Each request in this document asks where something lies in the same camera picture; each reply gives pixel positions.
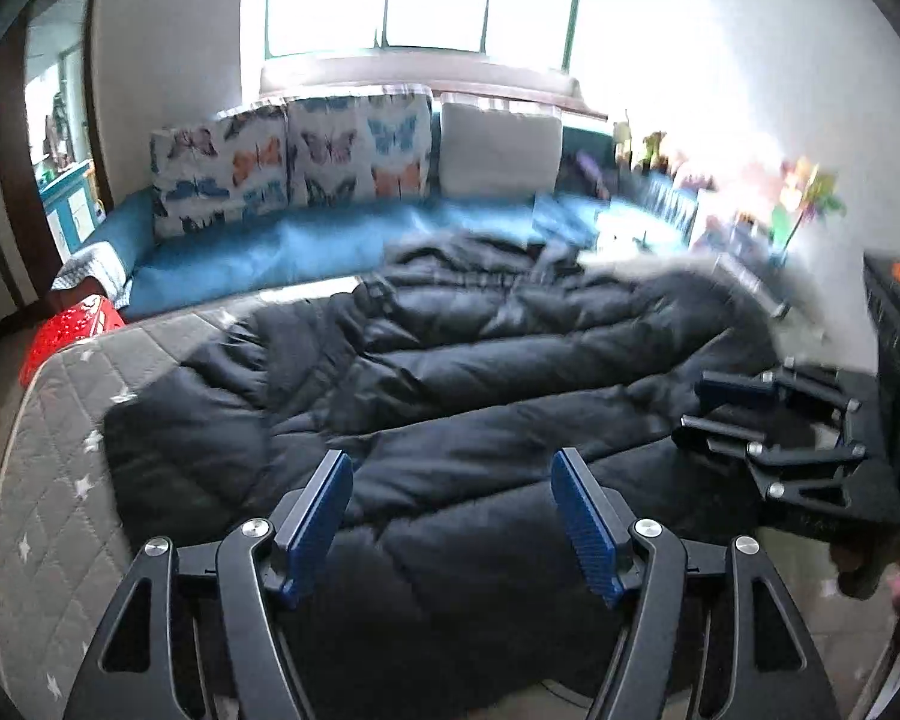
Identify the large butterfly print pillow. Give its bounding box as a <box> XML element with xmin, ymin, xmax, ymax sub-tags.
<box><xmin>150</xmin><ymin>105</ymin><xmax>290</xmax><ymax>241</ymax></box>

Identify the blue bench cushion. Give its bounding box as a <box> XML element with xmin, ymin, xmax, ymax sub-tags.
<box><xmin>67</xmin><ymin>187</ymin><xmax>702</xmax><ymax>320</ymax></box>

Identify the person's right hand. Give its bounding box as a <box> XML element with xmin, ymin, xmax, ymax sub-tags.
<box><xmin>829</xmin><ymin>534</ymin><xmax>900</xmax><ymax>601</ymax></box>

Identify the purple toy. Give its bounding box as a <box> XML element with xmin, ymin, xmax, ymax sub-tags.
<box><xmin>570</xmin><ymin>150</ymin><xmax>616</xmax><ymax>200</ymax></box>

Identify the row of colourful toys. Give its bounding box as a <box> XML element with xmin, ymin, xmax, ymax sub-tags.
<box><xmin>611</xmin><ymin>120</ymin><xmax>848</xmax><ymax>263</ymax></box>

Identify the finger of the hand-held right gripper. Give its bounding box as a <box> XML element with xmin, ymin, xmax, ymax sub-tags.
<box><xmin>673</xmin><ymin>412</ymin><xmax>869</xmax><ymax>505</ymax></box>
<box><xmin>697</xmin><ymin>367</ymin><xmax>861</xmax><ymax>430</ymax></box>

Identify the blue cabinet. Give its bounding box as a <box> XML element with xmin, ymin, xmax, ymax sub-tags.
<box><xmin>37</xmin><ymin>161</ymin><xmax>106</xmax><ymax>256</ymax></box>

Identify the white pillow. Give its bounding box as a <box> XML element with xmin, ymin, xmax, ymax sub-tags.
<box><xmin>440</xmin><ymin>101</ymin><xmax>563</xmax><ymax>200</ymax></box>

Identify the black puffer jacket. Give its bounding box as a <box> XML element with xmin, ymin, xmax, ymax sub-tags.
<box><xmin>101</xmin><ymin>232</ymin><xmax>818</xmax><ymax>720</ymax></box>

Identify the brown door frame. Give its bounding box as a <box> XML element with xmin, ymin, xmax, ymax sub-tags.
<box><xmin>0</xmin><ymin>0</ymin><xmax>113</xmax><ymax>293</ymax></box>

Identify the grey checked blanket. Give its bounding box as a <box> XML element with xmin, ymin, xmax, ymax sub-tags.
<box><xmin>52</xmin><ymin>244</ymin><xmax>132</xmax><ymax>301</ymax></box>

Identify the small butterfly print pillow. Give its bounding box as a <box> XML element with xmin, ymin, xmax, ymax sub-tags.
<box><xmin>285</xmin><ymin>86</ymin><xmax>434</xmax><ymax>207</ymax></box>

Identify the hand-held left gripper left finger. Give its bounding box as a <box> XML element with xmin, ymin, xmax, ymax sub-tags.
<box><xmin>60</xmin><ymin>448</ymin><xmax>355</xmax><ymax>720</ymax></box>

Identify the red plastic basket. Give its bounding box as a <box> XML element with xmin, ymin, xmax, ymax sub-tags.
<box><xmin>19</xmin><ymin>296</ymin><xmax>126</xmax><ymax>383</ymax></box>

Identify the grey quilted mattress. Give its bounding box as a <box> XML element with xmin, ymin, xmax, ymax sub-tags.
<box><xmin>0</xmin><ymin>311</ymin><xmax>256</xmax><ymax>720</ymax></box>

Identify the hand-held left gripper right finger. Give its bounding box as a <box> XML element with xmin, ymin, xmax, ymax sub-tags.
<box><xmin>551</xmin><ymin>448</ymin><xmax>841</xmax><ymax>720</ymax></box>

